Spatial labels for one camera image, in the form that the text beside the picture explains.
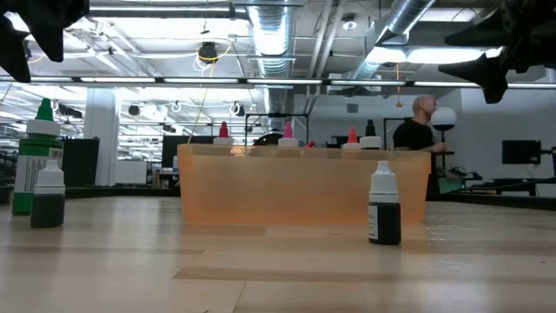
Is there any orange-capped food coloring bottle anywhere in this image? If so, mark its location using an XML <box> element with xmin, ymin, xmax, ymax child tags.
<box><xmin>341</xmin><ymin>127</ymin><xmax>362</xmax><ymax>151</ymax></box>

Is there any green-capped food coloring bottle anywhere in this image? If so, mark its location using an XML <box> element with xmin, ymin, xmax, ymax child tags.
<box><xmin>11</xmin><ymin>97</ymin><xmax>64</xmax><ymax>216</ymax></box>

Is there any black round ceiling device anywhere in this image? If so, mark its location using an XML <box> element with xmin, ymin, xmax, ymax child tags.
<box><xmin>197</xmin><ymin>41</ymin><xmax>220</xmax><ymax>64</ymax></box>

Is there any black desk monitor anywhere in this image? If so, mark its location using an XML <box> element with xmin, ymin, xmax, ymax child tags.
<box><xmin>161</xmin><ymin>135</ymin><xmax>218</xmax><ymax>169</ymax></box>

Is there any pink-capped food coloring bottle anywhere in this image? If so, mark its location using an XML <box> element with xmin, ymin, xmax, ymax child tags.
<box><xmin>277</xmin><ymin>121</ymin><xmax>300</xmax><ymax>149</ymax></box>

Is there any white globe lamp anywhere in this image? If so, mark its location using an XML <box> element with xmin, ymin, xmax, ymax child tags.
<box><xmin>430</xmin><ymin>107</ymin><xmax>458</xmax><ymax>131</ymax></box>

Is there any person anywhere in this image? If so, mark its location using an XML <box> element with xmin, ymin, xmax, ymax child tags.
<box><xmin>393</xmin><ymin>94</ymin><xmax>448</xmax><ymax>153</ymax></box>

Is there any silver slanted ventilation duct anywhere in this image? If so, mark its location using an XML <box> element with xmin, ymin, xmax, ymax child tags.
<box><xmin>347</xmin><ymin>0</ymin><xmax>438</xmax><ymax>82</ymax></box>

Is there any black wall monitor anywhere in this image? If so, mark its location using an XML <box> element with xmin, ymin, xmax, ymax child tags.
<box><xmin>502</xmin><ymin>139</ymin><xmax>543</xmax><ymax>165</ymax></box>

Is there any red-capped food coloring bottle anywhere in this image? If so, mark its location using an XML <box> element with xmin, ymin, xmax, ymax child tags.
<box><xmin>212</xmin><ymin>121</ymin><xmax>235</xmax><ymax>149</ymax></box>

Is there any silver ribbed ventilation duct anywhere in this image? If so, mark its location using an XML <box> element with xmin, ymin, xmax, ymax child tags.
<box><xmin>247</xmin><ymin>3</ymin><xmax>296</xmax><ymax>131</ymax></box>

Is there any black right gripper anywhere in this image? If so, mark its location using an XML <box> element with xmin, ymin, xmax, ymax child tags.
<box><xmin>438</xmin><ymin>0</ymin><xmax>556</xmax><ymax>104</ymax></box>

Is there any orange translucent plastic tray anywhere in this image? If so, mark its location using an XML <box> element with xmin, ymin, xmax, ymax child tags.
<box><xmin>176</xmin><ymin>143</ymin><xmax>432</xmax><ymax>226</ymax></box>

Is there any black cabinet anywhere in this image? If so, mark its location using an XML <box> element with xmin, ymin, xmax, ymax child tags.
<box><xmin>60</xmin><ymin>137</ymin><xmax>101</xmax><ymax>188</ymax></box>

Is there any white building column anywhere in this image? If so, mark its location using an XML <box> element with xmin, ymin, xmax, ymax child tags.
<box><xmin>84</xmin><ymin>89</ymin><xmax>121</xmax><ymax>187</ymax></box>

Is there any long ceiling light strip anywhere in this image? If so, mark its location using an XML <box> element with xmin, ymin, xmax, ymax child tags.
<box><xmin>0</xmin><ymin>77</ymin><xmax>556</xmax><ymax>89</ymax></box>

